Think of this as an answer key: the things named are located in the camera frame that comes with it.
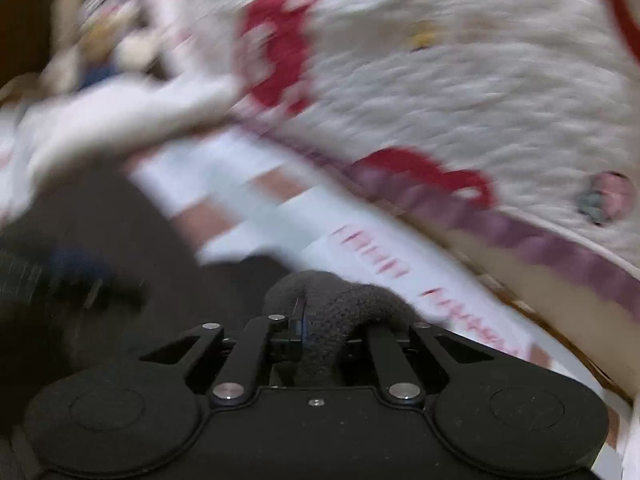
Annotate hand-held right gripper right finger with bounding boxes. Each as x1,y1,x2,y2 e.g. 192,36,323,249
365,322,493,406

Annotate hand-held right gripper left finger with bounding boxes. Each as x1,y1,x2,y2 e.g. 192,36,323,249
139,297,308,408

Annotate dark brown knit sweater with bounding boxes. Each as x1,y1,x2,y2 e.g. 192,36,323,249
0,167,426,391

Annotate checkered bed sheet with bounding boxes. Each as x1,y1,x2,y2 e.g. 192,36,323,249
0,125,640,480

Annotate white folded cloth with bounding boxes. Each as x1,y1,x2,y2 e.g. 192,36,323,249
0,77,241,221

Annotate white bear print quilt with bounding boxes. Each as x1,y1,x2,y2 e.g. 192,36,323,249
145,0,640,401

